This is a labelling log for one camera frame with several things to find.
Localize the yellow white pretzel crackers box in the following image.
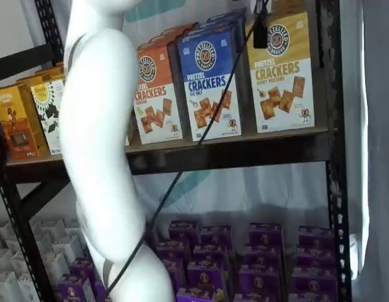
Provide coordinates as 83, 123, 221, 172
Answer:
246, 11, 316, 133
253, 0, 310, 20

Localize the wooden shelf board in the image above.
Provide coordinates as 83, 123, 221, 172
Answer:
5, 125, 329, 167

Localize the orange white pretzel crackers box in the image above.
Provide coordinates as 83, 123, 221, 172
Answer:
162, 23, 200, 35
133, 42, 184, 145
148, 31, 195, 53

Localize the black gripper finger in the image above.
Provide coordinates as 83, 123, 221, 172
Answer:
253, 13, 270, 49

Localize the dark metal wooden shelf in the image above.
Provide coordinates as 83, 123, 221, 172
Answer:
0, 0, 333, 240

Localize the purple Annie's box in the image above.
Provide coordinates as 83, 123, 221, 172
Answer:
156, 240, 190, 262
57, 275, 95, 302
199, 225, 233, 248
168, 220, 200, 243
161, 259, 188, 289
93, 279, 107, 302
239, 265, 282, 295
70, 257, 97, 284
298, 225, 336, 249
244, 243, 283, 268
192, 245, 230, 264
249, 222, 283, 246
176, 289, 228, 302
233, 292, 278, 302
186, 260, 227, 292
291, 267, 339, 295
288, 292, 339, 302
294, 247, 337, 270

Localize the brown orange snack box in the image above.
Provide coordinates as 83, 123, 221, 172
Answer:
15, 74, 46, 87
0, 83, 50, 160

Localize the Simple Mills sweet thins box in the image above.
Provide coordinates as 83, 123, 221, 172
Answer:
35, 64, 65, 79
30, 78, 67, 156

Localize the blue white pretzel crackers box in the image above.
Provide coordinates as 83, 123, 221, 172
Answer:
177, 30, 243, 142
206, 8, 248, 26
184, 21, 245, 95

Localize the black metal rack frame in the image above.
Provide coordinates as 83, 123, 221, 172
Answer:
0, 0, 354, 302

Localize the white fabric curtain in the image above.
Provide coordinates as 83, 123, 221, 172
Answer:
340, 0, 389, 302

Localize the black cable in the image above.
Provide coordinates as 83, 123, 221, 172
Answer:
106, 0, 272, 298

